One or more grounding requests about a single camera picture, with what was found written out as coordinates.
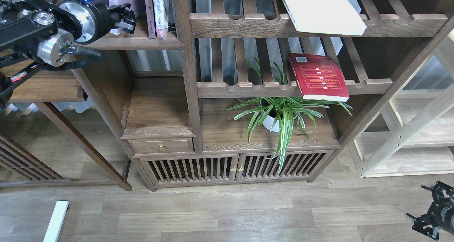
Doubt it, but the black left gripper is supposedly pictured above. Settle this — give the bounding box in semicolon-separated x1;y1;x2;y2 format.
58;0;137;44

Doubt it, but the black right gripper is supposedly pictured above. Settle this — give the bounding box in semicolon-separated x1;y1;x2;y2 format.
407;181;454;241

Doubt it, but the white book with green cover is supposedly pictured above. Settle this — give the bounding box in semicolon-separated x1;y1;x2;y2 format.
282;0;366;36

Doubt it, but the white robot base bar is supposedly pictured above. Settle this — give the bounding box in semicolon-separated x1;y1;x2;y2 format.
43;200;69;242

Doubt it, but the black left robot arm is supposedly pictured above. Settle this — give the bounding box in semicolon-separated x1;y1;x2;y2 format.
0;0;136;109

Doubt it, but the light wooden shelf rack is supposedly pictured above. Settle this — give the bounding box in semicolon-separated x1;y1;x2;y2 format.
348;33;454;178

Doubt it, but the white pink upright book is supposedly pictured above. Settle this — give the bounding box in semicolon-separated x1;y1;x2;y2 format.
153;0;169;39

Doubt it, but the thin mauve upright book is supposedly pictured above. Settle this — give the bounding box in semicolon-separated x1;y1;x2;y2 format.
145;0;156;39

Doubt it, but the dark upright book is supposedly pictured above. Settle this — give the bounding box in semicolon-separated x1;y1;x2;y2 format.
166;0;176;33

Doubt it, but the dark wooden bookshelf cabinet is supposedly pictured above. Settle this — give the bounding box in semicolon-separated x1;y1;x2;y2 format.
20;0;454;192

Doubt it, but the brass drawer knob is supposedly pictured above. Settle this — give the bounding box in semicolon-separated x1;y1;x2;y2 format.
159;144;166;152

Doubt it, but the red hardcover book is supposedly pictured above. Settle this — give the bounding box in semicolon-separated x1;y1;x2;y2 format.
289;53;350;102

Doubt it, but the white plant pot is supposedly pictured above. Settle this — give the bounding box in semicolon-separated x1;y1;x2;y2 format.
262;97;297;133

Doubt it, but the green spider plant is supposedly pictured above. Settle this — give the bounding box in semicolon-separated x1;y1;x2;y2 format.
223;57;353;174

